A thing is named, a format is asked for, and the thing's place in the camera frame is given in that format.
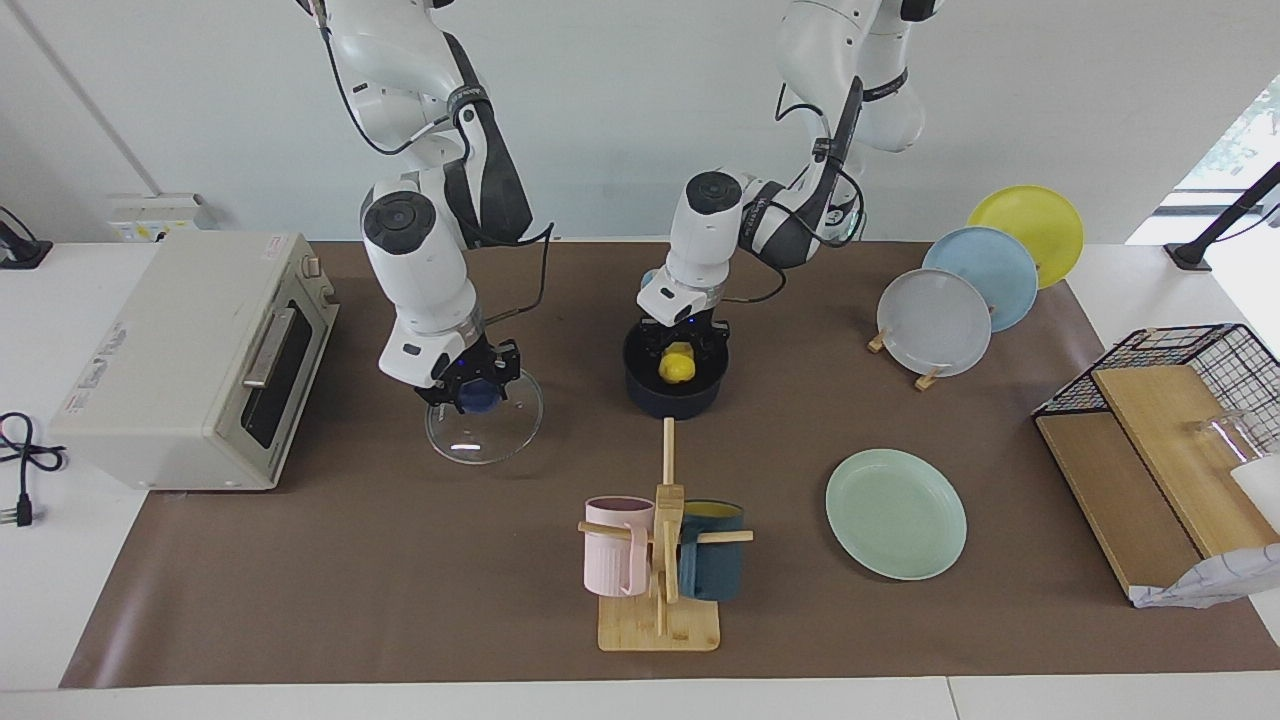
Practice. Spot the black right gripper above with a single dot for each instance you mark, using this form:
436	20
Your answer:
480	360

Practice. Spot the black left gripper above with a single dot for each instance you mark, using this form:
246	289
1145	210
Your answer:
685	330

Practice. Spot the yellow potato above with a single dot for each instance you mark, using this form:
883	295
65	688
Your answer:
677	366

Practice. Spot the glass lid with blue knob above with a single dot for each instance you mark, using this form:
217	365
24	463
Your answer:
490	435

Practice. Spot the wooden plate rack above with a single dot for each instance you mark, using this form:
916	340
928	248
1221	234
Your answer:
928	380

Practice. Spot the pale grey plate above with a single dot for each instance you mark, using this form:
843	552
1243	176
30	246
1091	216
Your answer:
935	325

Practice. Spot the mint green plate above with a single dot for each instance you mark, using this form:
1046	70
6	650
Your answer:
895	515

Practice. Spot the light blue plate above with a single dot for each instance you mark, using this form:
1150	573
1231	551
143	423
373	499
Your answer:
995	270

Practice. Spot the yellow plate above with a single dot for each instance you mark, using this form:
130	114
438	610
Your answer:
1035	225

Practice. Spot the dark blue saucepan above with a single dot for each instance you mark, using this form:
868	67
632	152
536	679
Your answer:
675	402

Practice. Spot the brown table mat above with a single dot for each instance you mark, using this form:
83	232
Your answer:
450	560

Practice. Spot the pink ribbed mug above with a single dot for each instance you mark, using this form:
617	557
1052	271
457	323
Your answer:
610	560

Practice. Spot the dark teal mug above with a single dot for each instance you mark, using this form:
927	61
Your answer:
715	570

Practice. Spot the wooden mug rack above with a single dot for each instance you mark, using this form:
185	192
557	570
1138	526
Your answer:
660	628

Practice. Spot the cream toaster oven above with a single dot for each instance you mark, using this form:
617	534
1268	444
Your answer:
170	350

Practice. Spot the white power socket strip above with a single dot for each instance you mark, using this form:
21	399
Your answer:
160	215

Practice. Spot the brown wooden board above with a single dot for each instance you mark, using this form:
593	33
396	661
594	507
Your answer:
1110	500

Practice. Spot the black desk clamp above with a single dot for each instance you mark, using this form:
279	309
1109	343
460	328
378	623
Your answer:
25	255

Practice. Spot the light wooden board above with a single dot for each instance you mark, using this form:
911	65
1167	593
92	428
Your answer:
1170	440

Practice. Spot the black stand with pole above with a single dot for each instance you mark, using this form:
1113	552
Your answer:
1190	255

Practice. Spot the clear glass cup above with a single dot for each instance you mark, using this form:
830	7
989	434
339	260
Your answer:
1235	435

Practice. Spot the white checked cloth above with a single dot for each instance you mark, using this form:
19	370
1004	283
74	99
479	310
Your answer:
1220	580

